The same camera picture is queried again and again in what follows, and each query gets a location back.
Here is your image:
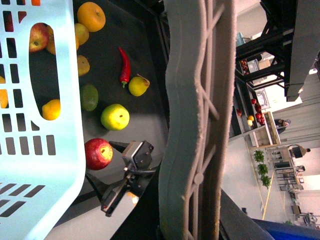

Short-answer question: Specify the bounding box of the brown kiwi lower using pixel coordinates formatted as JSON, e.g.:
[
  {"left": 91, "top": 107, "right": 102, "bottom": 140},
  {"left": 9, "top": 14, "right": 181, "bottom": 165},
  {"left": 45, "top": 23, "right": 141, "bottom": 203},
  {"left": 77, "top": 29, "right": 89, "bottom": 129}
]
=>
[{"left": 77, "top": 55, "right": 90, "bottom": 77}]

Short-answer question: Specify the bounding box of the golden brown pear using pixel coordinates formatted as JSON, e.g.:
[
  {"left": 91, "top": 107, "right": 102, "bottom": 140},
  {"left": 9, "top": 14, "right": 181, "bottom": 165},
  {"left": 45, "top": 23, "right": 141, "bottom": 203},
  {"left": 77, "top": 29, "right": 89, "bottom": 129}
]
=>
[{"left": 77, "top": 1, "right": 106, "bottom": 33}]

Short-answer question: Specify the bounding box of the yellow lemon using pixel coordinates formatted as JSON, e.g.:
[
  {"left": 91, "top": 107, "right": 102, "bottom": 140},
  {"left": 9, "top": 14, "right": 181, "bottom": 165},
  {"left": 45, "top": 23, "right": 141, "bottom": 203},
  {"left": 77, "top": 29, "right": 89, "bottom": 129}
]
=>
[{"left": 42, "top": 99, "right": 61, "bottom": 121}]

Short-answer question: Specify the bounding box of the brown kiwi upper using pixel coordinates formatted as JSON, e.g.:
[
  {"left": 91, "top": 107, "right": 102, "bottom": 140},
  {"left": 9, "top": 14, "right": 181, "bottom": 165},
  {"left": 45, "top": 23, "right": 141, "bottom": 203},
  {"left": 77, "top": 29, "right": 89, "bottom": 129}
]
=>
[{"left": 74, "top": 23, "right": 89, "bottom": 46}]

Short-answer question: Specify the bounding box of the red chili pepper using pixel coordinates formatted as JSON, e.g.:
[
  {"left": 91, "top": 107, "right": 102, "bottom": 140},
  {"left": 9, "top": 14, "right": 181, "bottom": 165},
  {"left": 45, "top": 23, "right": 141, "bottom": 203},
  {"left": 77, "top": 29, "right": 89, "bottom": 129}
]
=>
[{"left": 118, "top": 47, "right": 131, "bottom": 88}]

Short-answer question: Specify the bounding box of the large red apple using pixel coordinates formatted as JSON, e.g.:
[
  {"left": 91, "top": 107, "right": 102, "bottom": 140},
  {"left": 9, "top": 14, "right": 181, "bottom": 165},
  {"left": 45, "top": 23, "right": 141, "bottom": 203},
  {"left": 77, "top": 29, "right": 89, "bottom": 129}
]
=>
[{"left": 84, "top": 138, "right": 113, "bottom": 171}]

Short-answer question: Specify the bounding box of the orange round fruit centre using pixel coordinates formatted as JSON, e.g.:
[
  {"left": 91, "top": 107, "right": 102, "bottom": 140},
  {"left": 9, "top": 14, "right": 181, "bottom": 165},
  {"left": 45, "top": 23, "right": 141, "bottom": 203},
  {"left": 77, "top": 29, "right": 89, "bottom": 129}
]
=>
[{"left": 46, "top": 25, "right": 56, "bottom": 55}]

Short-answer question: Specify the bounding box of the dark green avocado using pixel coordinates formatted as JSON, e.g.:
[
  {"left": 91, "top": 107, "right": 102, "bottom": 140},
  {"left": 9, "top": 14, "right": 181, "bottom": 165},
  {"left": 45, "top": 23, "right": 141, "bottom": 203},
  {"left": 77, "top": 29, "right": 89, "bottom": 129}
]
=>
[{"left": 80, "top": 83, "right": 99, "bottom": 112}]

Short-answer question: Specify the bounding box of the green apple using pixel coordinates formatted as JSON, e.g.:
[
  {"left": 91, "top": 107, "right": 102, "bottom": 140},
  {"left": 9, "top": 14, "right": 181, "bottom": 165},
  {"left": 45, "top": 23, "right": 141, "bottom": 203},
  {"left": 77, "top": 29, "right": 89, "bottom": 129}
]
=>
[{"left": 100, "top": 103, "right": 130, "bottom": 131}]

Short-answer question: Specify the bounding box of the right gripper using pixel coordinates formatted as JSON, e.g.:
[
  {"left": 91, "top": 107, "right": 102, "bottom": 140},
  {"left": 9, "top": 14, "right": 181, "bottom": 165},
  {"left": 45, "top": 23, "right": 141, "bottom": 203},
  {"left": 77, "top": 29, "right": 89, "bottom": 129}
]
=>
[{"left": 108, "top": 140, "right": 154, "bottom": 173}]

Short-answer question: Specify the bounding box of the small red apple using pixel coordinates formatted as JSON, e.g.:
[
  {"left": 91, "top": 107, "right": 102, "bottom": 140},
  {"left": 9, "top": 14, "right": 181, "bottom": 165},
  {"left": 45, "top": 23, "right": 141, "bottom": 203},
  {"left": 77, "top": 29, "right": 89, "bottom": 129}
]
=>
[{"left": 28, "top": 22, "right": 50, "bottom": 53}]

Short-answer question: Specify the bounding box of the yellow-green pear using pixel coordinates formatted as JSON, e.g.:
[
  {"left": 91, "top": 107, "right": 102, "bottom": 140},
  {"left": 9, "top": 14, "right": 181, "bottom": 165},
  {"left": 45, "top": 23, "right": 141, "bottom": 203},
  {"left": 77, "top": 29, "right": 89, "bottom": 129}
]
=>
[{"left": 128, "top": 74, "right": 150, "bottom": 97}]

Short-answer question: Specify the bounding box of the brown kiwi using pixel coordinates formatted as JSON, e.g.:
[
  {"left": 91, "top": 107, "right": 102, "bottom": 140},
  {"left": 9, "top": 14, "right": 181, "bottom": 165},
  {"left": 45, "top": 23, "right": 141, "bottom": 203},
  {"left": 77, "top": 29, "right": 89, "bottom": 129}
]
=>
[
  {"left": 77, "top": 55, "right": 90, "bottom": 77},
  {"left": 74, "top": 23, "right": 89, "bottom": 46}
]

